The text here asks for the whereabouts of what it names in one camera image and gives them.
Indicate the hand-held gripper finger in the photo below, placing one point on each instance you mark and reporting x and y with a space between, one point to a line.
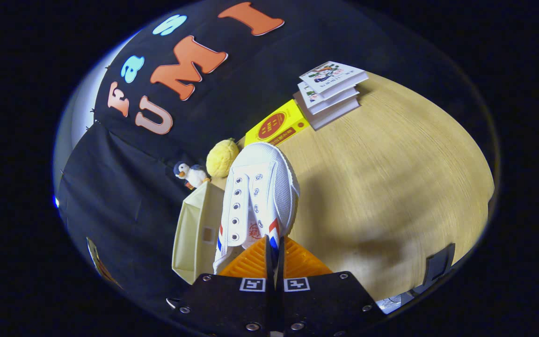
280 269
269 267

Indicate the white canvas shoe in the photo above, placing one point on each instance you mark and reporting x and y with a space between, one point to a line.
262 187

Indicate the cream fabric storage box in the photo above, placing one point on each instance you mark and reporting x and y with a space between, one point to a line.
190 234

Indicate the penguin plush toy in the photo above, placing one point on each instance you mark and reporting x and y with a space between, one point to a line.
193 175

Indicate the yellow round plush ball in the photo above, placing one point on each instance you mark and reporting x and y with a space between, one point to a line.
222 158

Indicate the white grey flat object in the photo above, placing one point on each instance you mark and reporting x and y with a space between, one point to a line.
396 302

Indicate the yellow book with red circle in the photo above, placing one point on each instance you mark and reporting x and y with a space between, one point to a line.
274 124

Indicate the black flat panel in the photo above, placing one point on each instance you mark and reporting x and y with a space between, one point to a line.
439 264

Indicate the black backdrop cloth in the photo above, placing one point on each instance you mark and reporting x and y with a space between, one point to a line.
124 196

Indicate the white illustrated book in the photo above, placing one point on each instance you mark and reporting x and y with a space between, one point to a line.
332 75
309 96

